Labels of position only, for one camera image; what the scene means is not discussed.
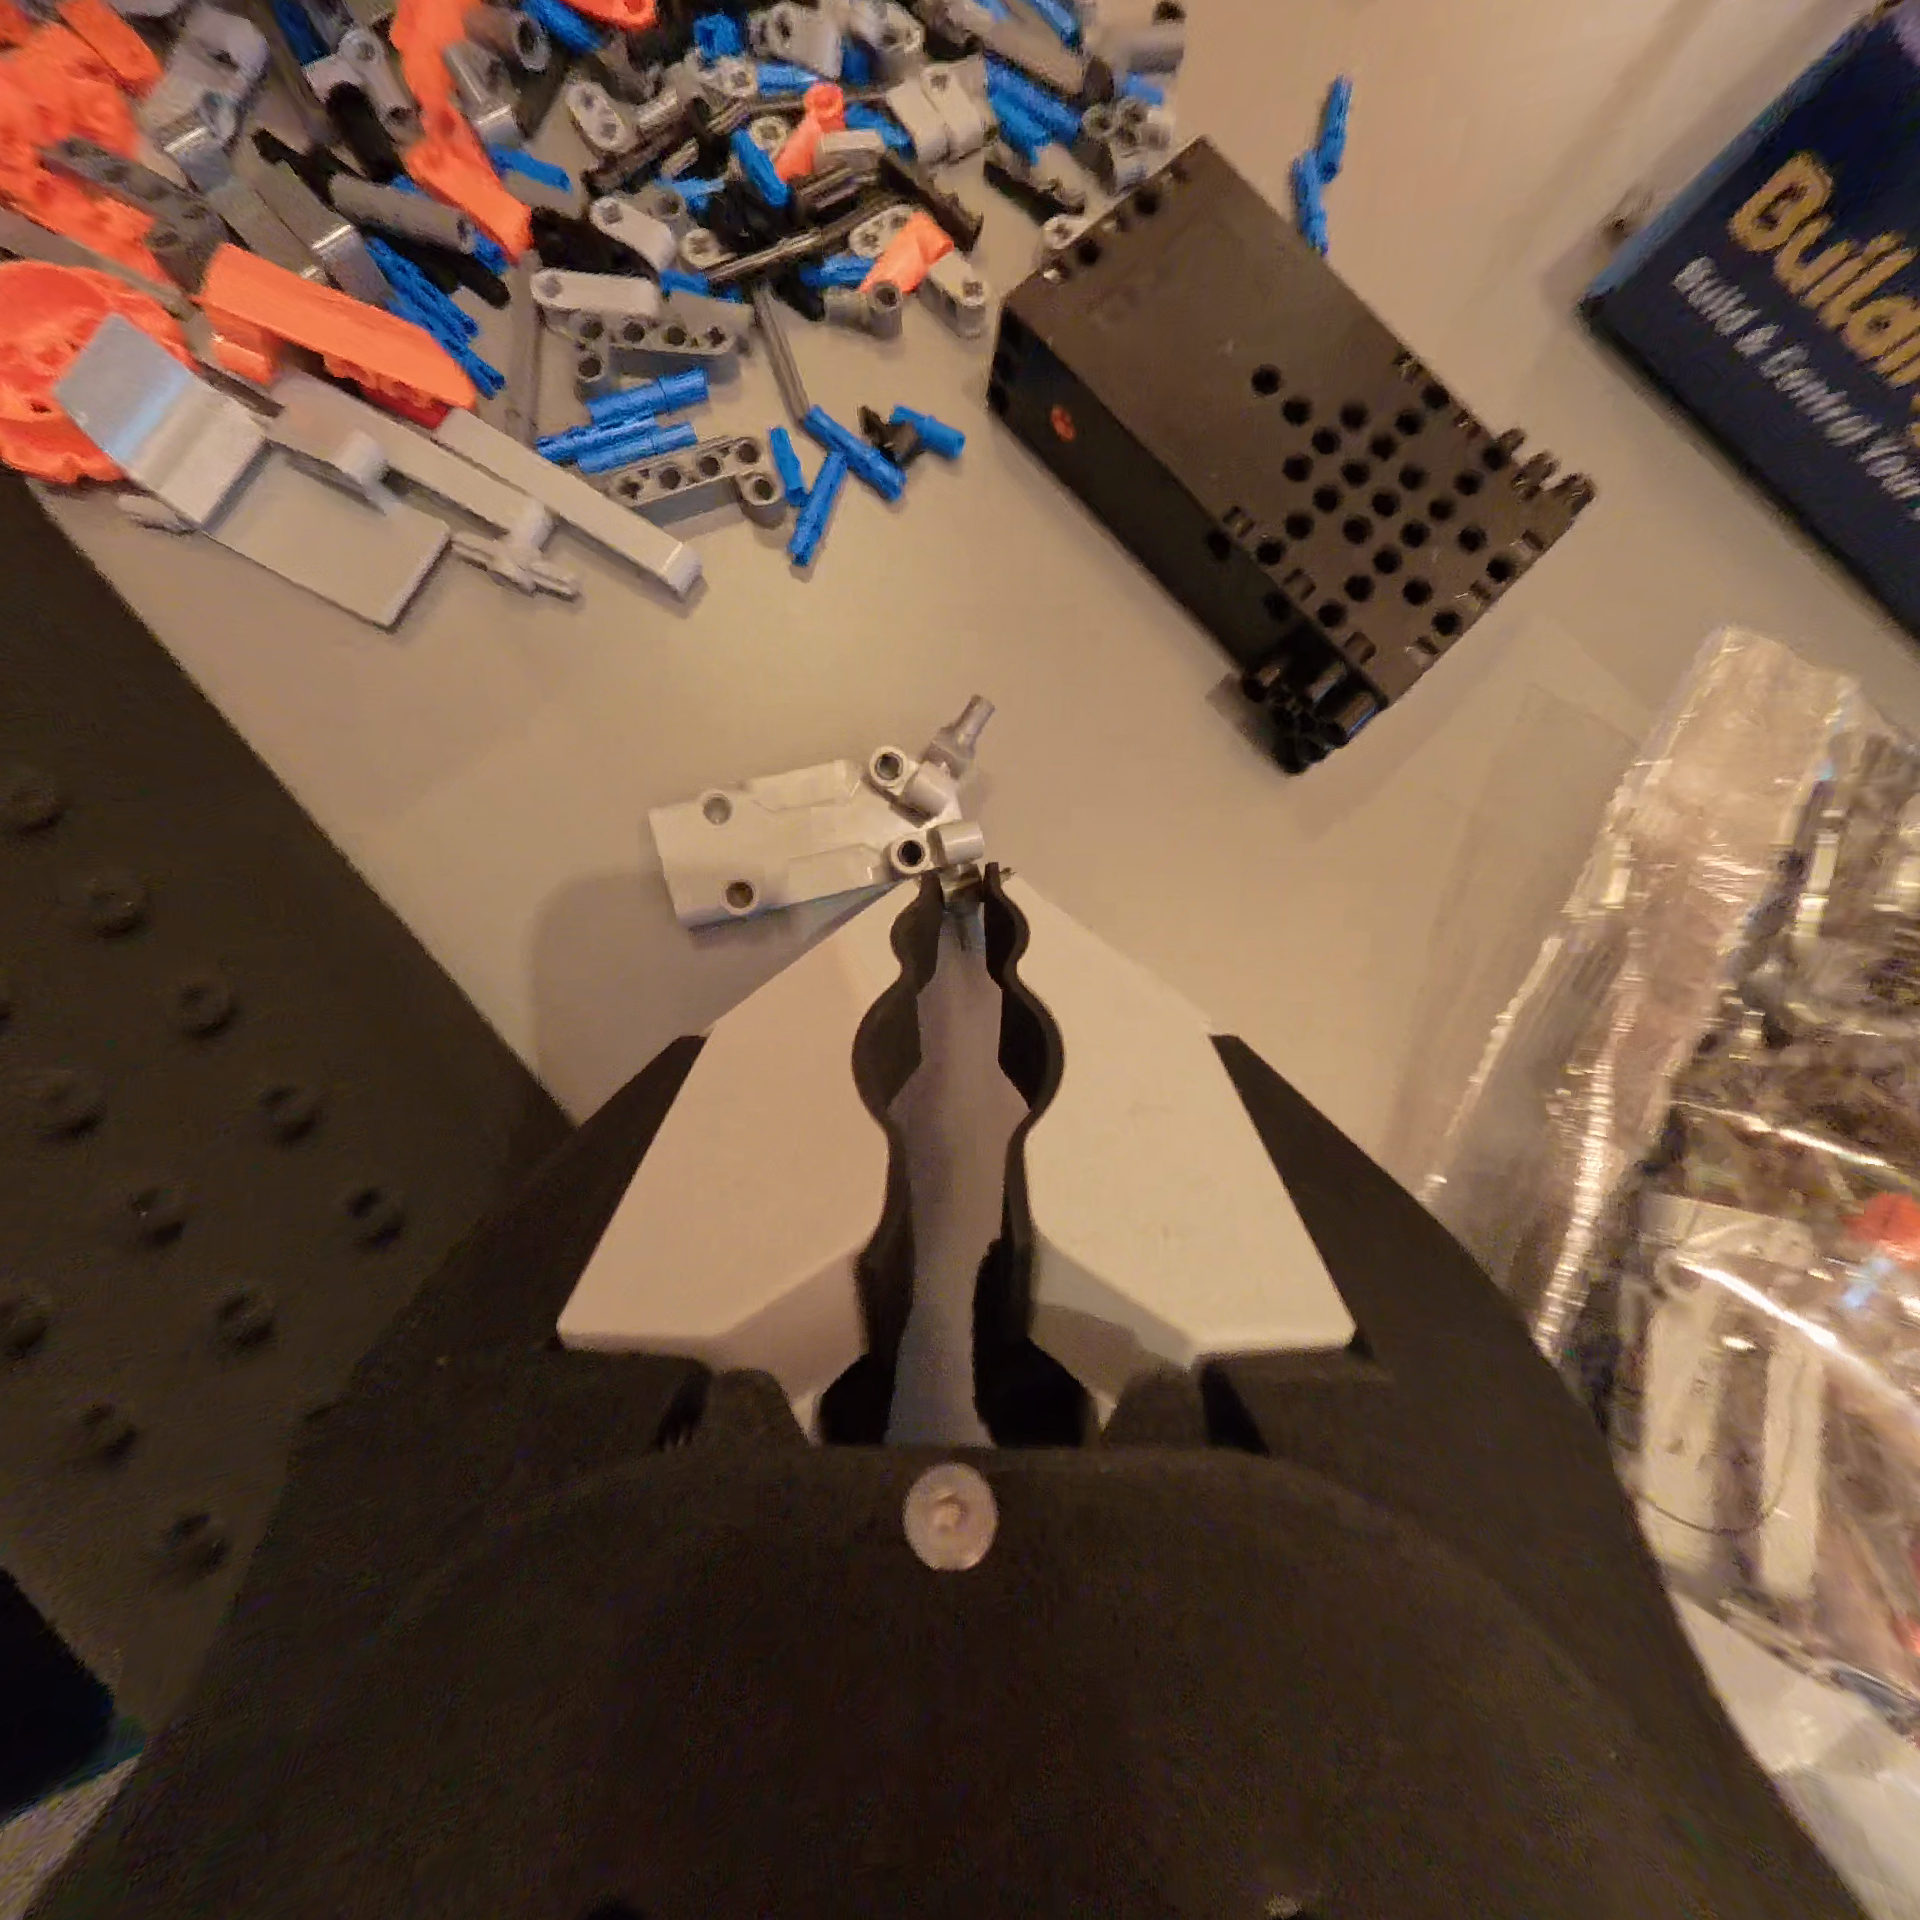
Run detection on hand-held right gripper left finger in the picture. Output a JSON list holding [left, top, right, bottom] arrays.
[[557, 883, 923, 1445]]

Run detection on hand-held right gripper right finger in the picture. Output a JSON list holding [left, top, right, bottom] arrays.
[[984, 874, 1355, 1434]]

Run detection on grey panel assembly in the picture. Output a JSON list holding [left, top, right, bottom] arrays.
[[647, 693, 1003, 932]]

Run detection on black perforated motor block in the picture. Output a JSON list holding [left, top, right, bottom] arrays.
[[986, 137, 1597, 777]]

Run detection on pile of small building parts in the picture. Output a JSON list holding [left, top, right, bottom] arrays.
[[0, 0, 1186, 634]]

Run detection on black dimpled pad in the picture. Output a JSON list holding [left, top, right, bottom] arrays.
[[0, 470, 578, 1728]]

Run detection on large clear parts bag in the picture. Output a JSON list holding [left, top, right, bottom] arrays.
[[1417, 627, 1920, 1920]]

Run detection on cluster of orange wheels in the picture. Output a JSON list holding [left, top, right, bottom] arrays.
[[0, 257, 198, 490]]

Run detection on blue robot kit box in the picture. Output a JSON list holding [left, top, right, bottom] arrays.
[[1578, 0, 1920, 634]]

